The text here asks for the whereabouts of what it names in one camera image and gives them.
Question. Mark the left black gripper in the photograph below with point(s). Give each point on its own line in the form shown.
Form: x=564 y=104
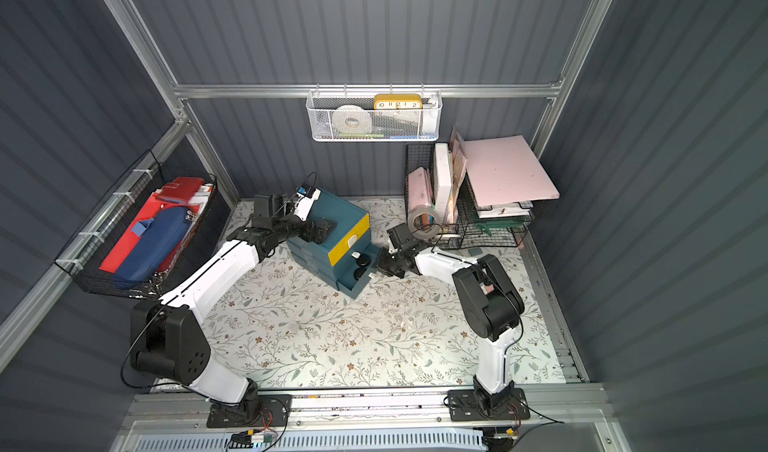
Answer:
x=308 y=229

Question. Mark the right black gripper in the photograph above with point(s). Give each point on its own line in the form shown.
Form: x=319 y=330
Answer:
x=398 y=243

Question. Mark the black earphone case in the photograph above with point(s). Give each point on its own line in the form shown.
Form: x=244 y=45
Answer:
x=363 y=261
x=359 y=273

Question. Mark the teal drawer cabinet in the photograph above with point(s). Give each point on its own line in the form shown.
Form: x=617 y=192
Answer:
x=312 y=256

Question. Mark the teal bottom drawer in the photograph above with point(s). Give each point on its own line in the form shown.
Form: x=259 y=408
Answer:
x=346 y=283

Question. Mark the yellow top drawer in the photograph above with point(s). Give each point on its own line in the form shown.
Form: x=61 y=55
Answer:
x=345 y=236

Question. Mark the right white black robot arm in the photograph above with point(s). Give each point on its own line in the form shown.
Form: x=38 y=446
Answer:
x=491 y=304

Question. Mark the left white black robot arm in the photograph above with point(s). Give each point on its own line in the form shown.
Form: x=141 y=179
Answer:
x=167 y=337

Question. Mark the clear packing tape roll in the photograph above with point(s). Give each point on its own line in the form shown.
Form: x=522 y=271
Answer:
x=423 y=223

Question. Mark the pink pouch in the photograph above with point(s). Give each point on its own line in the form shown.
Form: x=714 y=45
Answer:
x=419 y=189

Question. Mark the white design book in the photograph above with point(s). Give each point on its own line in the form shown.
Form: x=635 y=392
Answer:
x=442 y=181

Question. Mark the white tape roll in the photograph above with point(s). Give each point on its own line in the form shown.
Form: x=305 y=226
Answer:
x=351 y=120

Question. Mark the pink foam board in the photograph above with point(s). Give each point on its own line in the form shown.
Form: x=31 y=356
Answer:
x=505 y=170

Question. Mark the yellow clock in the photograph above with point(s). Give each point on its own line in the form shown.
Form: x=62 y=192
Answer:
x=398 y=102

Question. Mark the red folder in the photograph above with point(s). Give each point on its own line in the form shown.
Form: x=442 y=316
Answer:
x=191 y=192

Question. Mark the blue zip pouch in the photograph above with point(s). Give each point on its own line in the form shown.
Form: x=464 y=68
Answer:
x=160 y=237

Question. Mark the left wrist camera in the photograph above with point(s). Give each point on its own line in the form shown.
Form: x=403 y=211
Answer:
x=305 y=196

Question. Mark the black wire desk organizer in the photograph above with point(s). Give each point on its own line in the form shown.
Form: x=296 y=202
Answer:
x=469 y=230

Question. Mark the white wire wall basket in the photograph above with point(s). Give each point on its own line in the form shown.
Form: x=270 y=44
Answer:
x=388 y=125

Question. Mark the black wire side basket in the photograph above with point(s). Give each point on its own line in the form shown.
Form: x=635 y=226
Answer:
x=82 y=260

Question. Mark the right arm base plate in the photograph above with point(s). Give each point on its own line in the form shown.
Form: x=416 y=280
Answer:
x=472 y=406

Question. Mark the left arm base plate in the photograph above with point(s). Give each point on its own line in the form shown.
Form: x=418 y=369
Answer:
x=270 y=410

